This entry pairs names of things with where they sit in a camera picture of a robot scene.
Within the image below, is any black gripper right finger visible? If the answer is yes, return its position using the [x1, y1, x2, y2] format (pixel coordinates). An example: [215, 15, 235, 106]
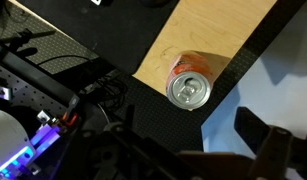
[234, 106, 307, 180]

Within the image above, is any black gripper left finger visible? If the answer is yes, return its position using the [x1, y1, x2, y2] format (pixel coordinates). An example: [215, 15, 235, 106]
[104, 104, 201, 180]

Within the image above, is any pink soda can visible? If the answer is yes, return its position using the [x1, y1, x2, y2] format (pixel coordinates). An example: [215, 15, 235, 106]
[165, 49, 215, 110]

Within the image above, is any black desk mat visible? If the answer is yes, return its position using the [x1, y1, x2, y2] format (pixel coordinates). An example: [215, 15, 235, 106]
[16, 0, 181, 75]

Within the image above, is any perforated metal breadboard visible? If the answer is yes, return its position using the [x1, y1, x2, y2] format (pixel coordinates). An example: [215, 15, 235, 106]
[0, 63, 81, 118]

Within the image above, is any tangled black cable bundle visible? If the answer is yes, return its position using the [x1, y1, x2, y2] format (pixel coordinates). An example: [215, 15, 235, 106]
[78, 75, 128, 112]

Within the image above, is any red handled clamp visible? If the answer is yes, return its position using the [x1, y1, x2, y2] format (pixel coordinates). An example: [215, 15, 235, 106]
[61, 96, 81, 128]

